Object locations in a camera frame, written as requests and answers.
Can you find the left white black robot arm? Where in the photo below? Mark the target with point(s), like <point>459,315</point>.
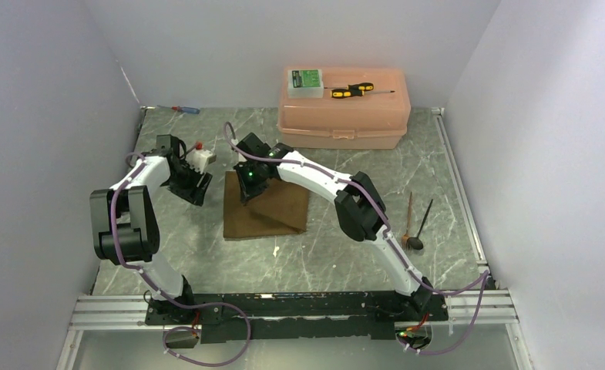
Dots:
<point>125,229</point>

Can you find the green white small box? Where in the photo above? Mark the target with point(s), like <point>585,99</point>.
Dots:
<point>305,84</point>

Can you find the brown cloth napkin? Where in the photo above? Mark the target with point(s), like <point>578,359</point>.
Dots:
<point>281,210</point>

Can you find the wooden spoon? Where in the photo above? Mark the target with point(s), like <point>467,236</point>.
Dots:
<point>406,237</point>

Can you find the black spoon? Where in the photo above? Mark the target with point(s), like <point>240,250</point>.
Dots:
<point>414,242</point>

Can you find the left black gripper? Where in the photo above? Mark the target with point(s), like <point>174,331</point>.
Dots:
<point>193,194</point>

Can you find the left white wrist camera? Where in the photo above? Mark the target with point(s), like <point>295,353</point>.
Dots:
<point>200,158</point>

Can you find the pink plastic storage box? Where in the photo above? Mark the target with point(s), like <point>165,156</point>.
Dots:
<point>372,122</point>

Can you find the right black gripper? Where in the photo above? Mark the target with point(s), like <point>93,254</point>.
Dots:
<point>247,191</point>

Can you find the blue red screwdriver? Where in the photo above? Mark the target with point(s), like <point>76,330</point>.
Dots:
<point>182,109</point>

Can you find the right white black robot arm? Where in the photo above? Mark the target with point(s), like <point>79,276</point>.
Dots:
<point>359,208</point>

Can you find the aluminium frame rail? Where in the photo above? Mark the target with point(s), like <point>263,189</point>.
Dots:
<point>128,312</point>

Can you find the yellow black screwdriver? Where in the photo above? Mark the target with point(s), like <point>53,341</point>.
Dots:
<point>356,90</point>

